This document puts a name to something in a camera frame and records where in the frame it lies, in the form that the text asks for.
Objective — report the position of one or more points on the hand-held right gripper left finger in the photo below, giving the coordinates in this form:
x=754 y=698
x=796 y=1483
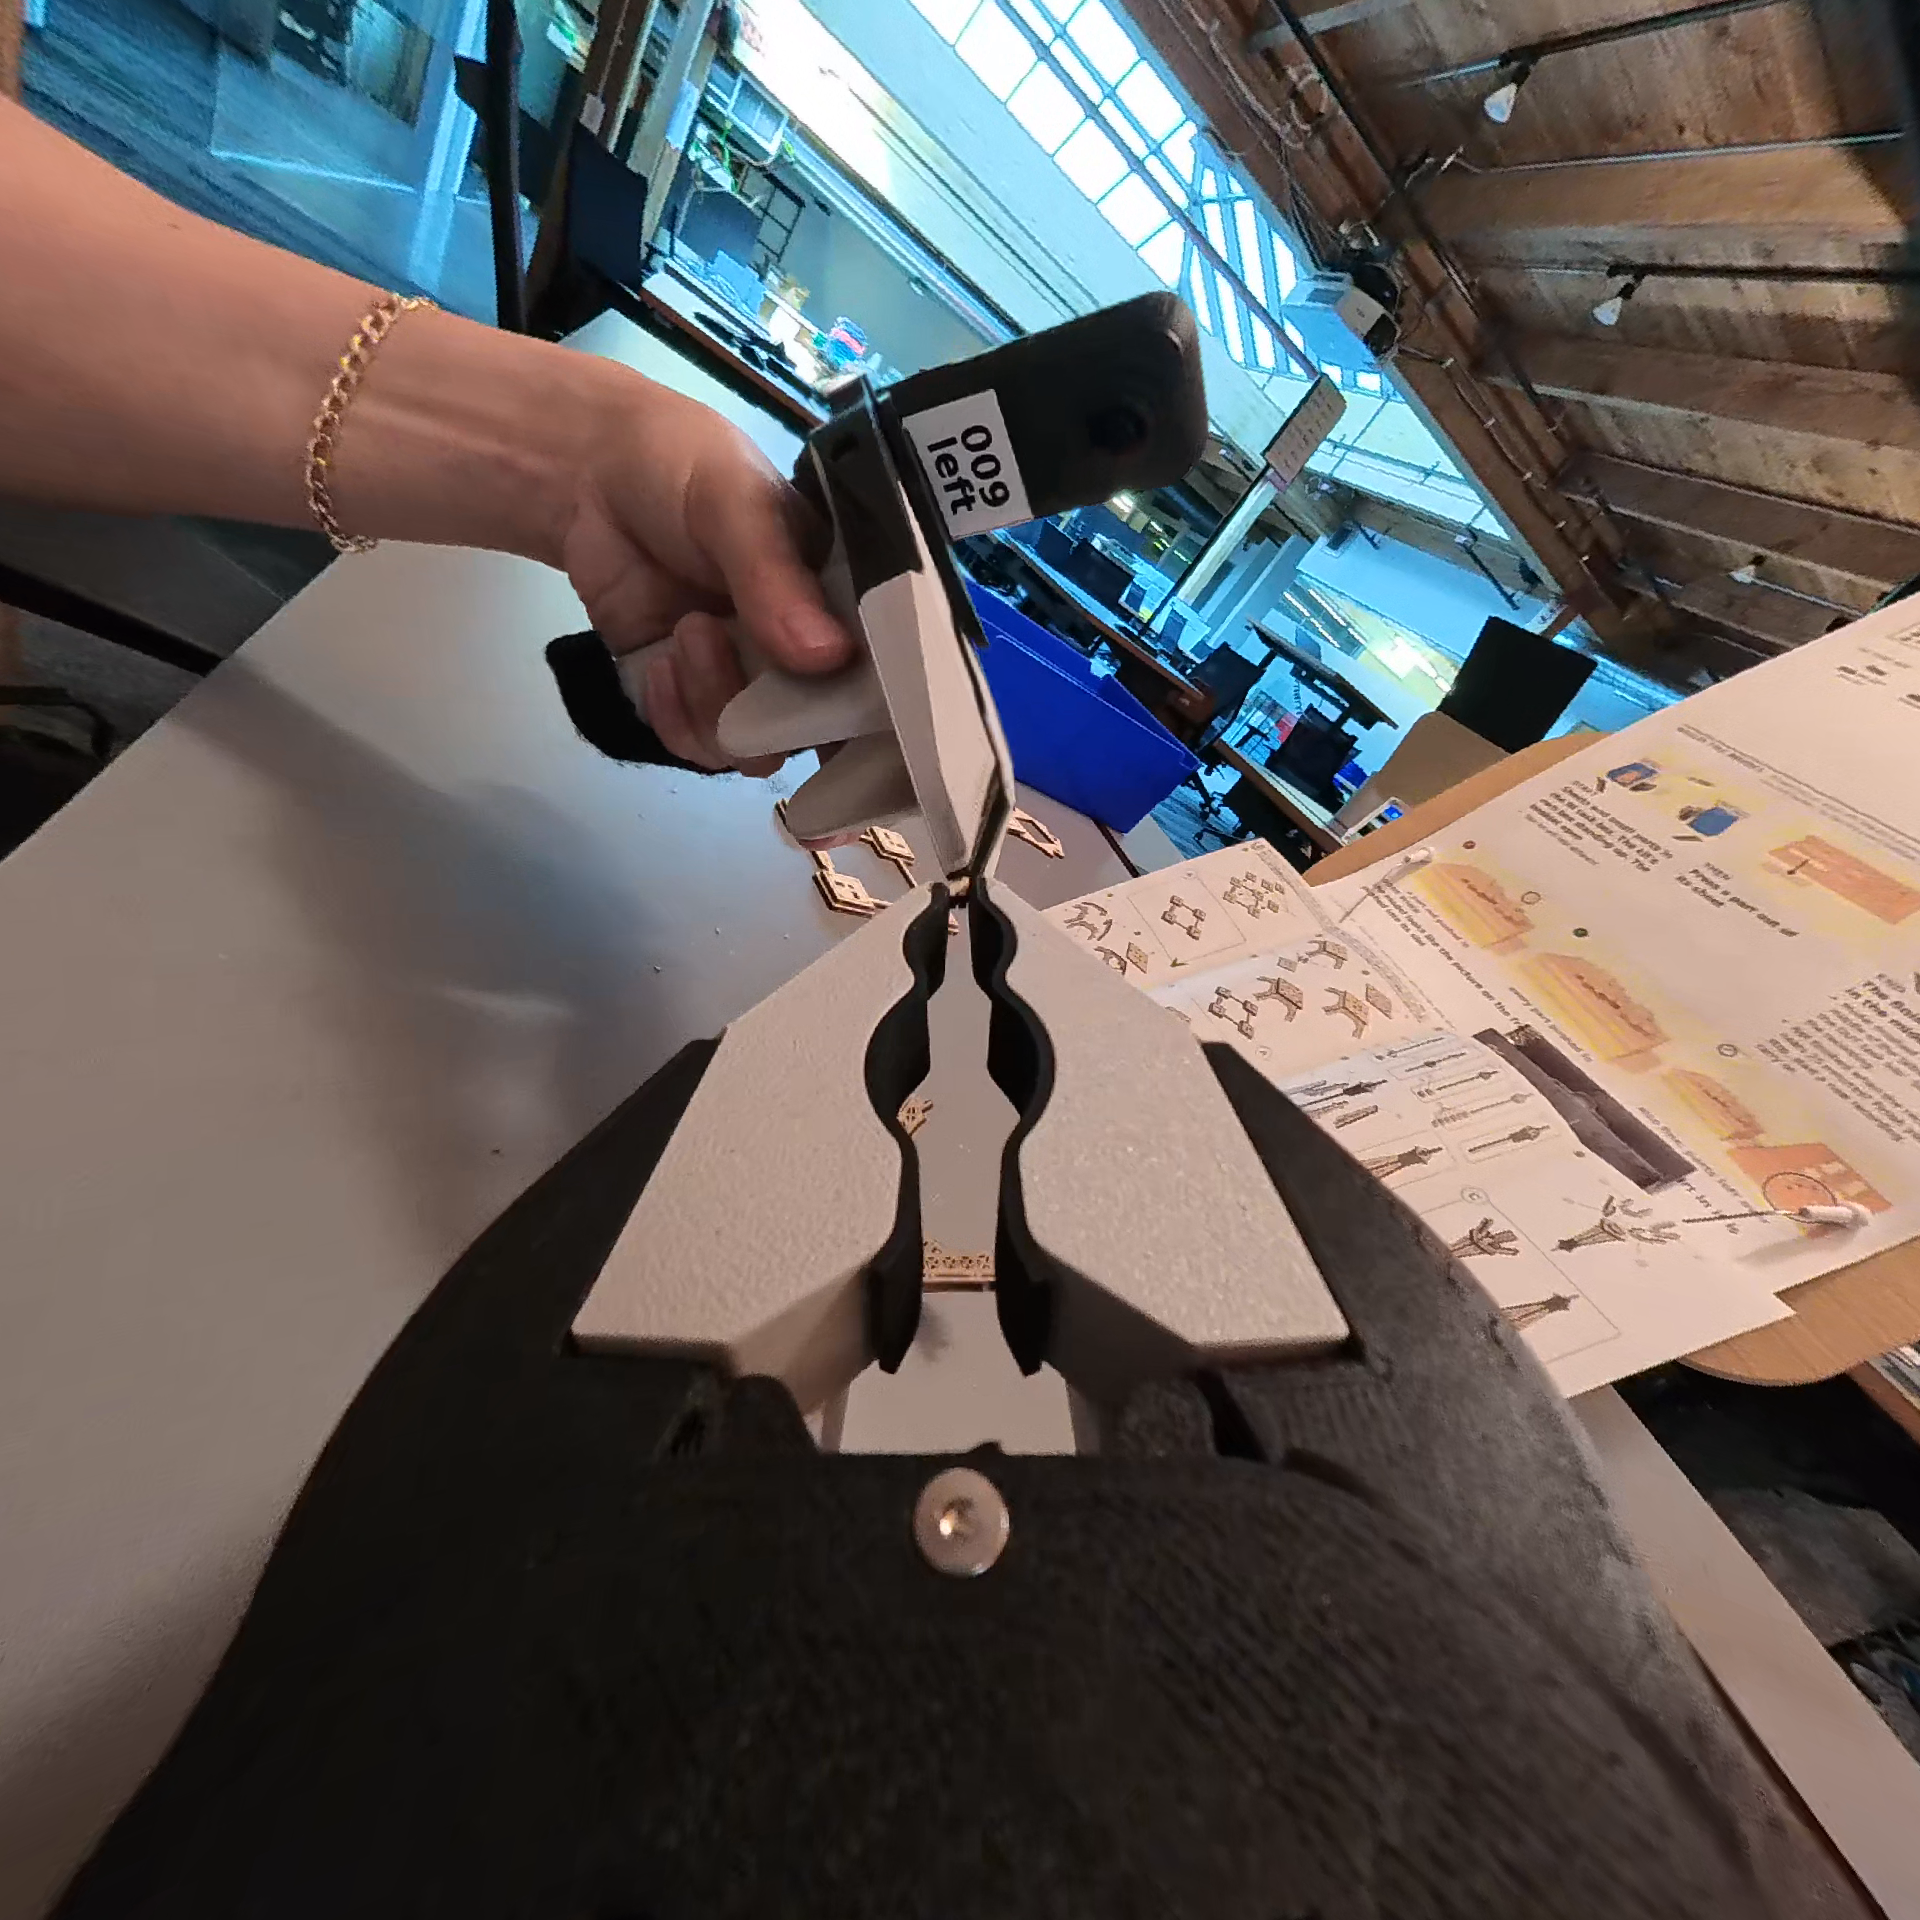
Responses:
x=751 y=1201

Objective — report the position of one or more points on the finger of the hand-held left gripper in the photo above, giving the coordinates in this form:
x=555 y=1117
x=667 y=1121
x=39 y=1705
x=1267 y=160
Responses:
x=931 y=704

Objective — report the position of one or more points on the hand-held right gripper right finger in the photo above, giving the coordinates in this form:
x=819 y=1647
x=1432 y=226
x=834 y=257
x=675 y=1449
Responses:
x=1171 y=1201

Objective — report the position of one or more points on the person's left forearm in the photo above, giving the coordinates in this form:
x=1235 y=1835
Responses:
x=180 y=346

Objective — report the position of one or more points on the white office desk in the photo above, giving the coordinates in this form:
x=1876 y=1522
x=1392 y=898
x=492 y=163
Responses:
x=628 y=338

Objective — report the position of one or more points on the grey desk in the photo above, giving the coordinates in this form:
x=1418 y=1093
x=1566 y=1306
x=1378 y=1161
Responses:
x=375 y=901

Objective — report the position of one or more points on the person's left hand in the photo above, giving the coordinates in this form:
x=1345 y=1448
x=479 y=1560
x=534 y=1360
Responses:
x=675 y=525

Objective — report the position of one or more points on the blue plastic bin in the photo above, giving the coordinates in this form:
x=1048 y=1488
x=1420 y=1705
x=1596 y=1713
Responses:
x=1080 y=721

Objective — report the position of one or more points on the small wooden puzzle piece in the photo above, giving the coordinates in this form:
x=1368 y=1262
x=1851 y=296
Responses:
x=915 y=1118

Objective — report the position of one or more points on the wooden puzzle sheet lattice cutouts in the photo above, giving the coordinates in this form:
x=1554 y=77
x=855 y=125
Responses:
x=844 y=897

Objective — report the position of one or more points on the wooden lattice puzzle piece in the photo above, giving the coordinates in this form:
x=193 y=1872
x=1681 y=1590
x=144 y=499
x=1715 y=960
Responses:
x=960 y=1267

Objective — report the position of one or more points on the hanging white sign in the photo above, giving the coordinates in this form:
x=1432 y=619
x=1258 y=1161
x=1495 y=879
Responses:
x=1306 y=429

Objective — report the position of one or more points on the grey ceiling-mounted unit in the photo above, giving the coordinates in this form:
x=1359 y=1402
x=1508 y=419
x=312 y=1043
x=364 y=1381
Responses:
x=1336 y=317

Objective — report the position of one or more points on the assembly instruction booklet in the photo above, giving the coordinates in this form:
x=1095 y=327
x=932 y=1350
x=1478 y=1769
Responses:
x=1559 y=1306

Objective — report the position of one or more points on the printed instruction sheet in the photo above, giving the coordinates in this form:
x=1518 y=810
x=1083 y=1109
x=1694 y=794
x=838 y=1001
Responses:
x=1650 y=931

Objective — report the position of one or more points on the black pole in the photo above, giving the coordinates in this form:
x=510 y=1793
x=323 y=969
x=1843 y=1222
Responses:
x=508 y=166

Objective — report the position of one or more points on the dark bag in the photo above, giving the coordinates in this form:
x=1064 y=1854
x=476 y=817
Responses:
x=43 y=765

